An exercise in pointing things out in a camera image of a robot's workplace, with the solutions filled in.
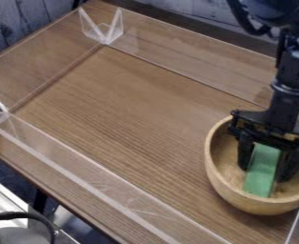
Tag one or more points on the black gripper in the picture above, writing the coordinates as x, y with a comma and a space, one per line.
274, 128

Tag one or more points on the green rectangular block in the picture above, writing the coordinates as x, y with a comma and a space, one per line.
262, 171

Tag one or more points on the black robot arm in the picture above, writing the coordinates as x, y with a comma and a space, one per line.
262, 15

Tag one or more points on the brown wooden bowl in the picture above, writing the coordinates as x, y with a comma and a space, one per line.
227, 177

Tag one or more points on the clear acrylic front barrier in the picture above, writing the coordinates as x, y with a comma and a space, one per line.
111, 203

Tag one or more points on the black table leg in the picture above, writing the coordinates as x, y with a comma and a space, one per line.
40, 201

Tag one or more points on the clear acrylic corner bracket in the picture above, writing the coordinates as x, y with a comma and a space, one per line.
103, 33

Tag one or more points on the grey metal bracket with screw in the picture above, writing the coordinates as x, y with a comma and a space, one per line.
64, 238

